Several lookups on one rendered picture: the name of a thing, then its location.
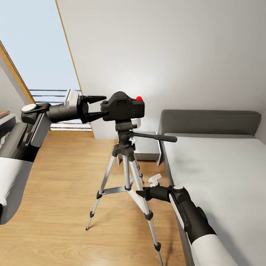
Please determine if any digital camera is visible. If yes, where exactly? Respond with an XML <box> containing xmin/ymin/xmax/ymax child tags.
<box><xmin>100</xmin><ymin>91</ymin><xmax>145</xmax><ymax>121</ymax></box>

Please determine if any camera tripod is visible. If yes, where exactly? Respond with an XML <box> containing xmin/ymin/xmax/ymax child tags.
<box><xmin>86</xmin><ymin>119</ymin><xmax>177</xmax><ymax>266</ymax></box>

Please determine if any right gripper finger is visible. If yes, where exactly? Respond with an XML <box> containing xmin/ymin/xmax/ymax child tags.
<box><xmin>136</xmin><ymin>190</ymin><xmax>145</xmax><ymax>198</ymax></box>

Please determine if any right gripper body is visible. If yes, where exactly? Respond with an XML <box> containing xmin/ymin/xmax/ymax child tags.
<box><xmin>143</xmin><ymin>183</ymin><xmax>163</xmax><ymax>201</ymax></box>

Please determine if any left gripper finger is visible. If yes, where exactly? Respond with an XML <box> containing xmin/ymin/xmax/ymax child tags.
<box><xmin>84</xmin><ymin>96</ymin><xmax>107</xmax><ymax>104</ymax></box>
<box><xmin>85</xmin><ymin>111</ymin><xmax>109</xmax><ymax>123</ymax></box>

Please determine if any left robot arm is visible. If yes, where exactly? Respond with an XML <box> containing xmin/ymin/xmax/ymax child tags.
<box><xmin>0</xmin><ymin>89</ymin><xmax>109</xmax><ymax>225</ymax></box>

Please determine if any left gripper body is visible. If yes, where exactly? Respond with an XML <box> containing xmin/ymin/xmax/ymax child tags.
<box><xmin>59</xmin><ymin>96</ymin><xmax>89</xmax><ymax>124</ymax></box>

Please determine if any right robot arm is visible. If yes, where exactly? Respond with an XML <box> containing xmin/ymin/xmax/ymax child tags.
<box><xmin>136</xmin><ymin>174</ymin><xmax>239</xmax><ymax>266</ymax></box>

